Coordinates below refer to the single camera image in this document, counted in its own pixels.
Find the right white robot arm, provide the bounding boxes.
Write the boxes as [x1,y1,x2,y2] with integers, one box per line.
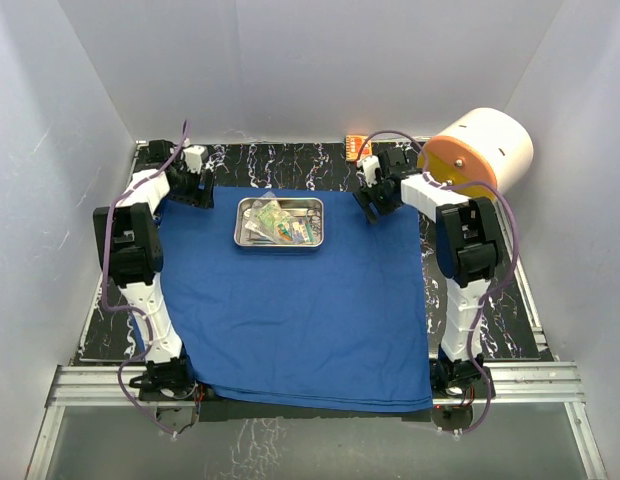
[354,148,503,397]

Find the white cylindrical drawer container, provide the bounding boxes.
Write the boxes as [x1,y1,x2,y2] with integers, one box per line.
[417,107,534,194]

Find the metal instrument tray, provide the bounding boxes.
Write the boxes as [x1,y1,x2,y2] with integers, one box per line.
[233,196,325,252]

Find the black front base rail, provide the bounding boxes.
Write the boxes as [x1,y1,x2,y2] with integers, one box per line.
[140,382,487,425]

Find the blue surgical drape cloth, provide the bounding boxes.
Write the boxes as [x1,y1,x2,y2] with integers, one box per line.
[159,187,432,408]

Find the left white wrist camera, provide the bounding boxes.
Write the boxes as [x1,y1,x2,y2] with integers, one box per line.
[183,145,208,175]

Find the green packaged surgical supplies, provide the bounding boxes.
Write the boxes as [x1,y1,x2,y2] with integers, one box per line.
[244,192,321,247]

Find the small orange circuit board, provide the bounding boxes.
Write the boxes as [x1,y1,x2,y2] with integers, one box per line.
[345,134,372,163]

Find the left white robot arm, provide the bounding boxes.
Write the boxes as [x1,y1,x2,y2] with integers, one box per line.
[93,139,215,400]

